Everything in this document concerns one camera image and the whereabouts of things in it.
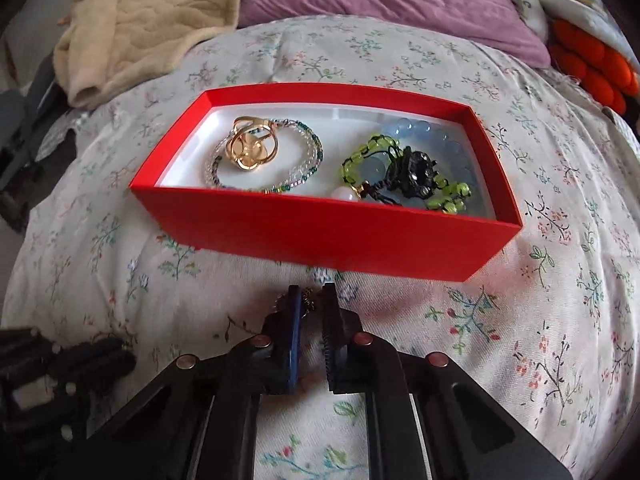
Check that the green beaded bracelet black flower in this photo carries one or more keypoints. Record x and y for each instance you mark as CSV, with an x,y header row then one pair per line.
x,y
381,167

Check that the floral white bedspread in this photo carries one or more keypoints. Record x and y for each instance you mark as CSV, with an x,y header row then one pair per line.
x,y
549,327

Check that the red cardboard box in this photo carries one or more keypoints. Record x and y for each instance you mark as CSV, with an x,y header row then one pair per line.
x,y
315,229

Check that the orange plush toy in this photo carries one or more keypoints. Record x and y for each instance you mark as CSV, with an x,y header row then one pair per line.
x,y
599,69

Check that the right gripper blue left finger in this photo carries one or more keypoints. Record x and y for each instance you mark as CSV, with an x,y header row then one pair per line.
x,y
197,419

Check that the beige fleece blanket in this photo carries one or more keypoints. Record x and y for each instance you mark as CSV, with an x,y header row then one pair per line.
x,y
111,46

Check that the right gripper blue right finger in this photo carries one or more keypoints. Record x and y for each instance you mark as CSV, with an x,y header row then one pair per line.
x,y
426,418

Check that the gold interlocking rings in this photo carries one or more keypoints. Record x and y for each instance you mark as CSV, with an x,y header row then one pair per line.
x,y
252,145

